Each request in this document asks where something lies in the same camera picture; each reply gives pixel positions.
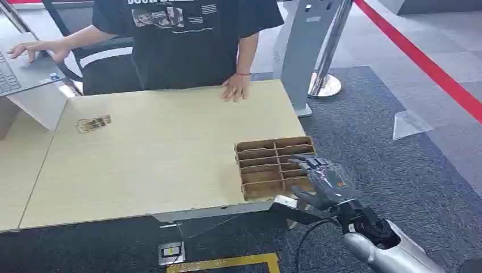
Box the person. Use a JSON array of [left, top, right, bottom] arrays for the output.
[[6, 0, 285, 103]]

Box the grey kiosk stand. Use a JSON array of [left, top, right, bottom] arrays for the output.
[[272, 0, 344, 118]]

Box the dark grey carpet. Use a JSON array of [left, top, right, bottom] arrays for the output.
[[0, 66, 482, 273]]

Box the person's left hand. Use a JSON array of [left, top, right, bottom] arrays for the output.
[[221, 73, 252, 103]]

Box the grey laptop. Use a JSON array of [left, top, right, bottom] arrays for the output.
[[0, 51, 67, 98]]

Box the person's right hand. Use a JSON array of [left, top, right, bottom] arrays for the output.
[[6, 40, 72, 64]]

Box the printed card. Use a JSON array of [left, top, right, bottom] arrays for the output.
[[76, 115, 112, 134]]

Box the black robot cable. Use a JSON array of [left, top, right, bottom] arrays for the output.
[[295, 218, 342, 273]]

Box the chrome stanchion post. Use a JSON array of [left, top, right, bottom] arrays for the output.
[[308, 0, 354, 99]]

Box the black office chair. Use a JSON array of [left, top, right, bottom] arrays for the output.
[[42, 0, 144, 96]]

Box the person's hand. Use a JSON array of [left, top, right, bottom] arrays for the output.
[[221, 73, 252, 103], [6, 40, 72, 64]]

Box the yellow floor tape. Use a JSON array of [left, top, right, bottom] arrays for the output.
[[166, 253, 281, 273]]

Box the wooden compartment card box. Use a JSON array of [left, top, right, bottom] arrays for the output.
[[234, 136, 317, 201]]

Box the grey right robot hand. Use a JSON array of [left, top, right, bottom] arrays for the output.
[[288, 154, 361, 212]]

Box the floor power socket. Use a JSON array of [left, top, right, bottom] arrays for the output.
[[157, 241, 186, 267]]

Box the red barrier belt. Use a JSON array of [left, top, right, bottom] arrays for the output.
[[353, 0, 482, 125]]

